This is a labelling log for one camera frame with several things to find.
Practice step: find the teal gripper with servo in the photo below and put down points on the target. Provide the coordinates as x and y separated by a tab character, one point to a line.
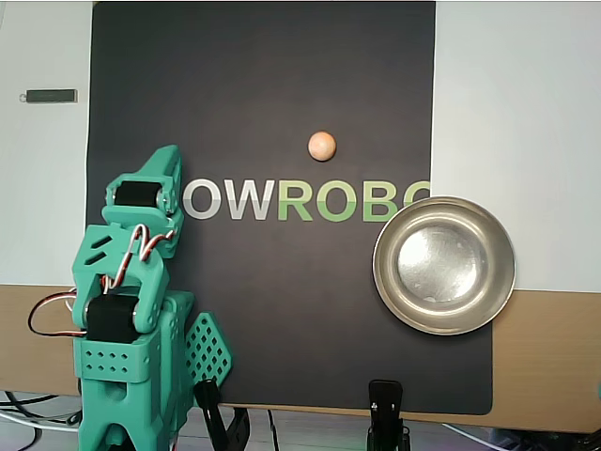
135	196

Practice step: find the wooden ball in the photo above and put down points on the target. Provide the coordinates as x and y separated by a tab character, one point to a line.
322	146

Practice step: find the teal 3D-printed robot arm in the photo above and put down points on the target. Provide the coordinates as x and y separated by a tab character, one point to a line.
112	362

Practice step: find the stainless steel bowl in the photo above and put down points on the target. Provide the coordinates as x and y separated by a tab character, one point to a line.
446	268

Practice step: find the black USB flash drive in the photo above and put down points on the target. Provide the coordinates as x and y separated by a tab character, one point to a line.
49	96

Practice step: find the black WOWROBO printed mat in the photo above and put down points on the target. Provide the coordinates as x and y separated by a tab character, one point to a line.
282	70

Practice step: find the black table clamp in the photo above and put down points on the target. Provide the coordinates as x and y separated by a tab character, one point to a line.
209	404

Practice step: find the white table sheet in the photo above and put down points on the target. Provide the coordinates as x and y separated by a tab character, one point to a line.
516	117

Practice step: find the black camera stand with springs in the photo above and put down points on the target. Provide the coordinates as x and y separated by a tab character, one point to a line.
385	399

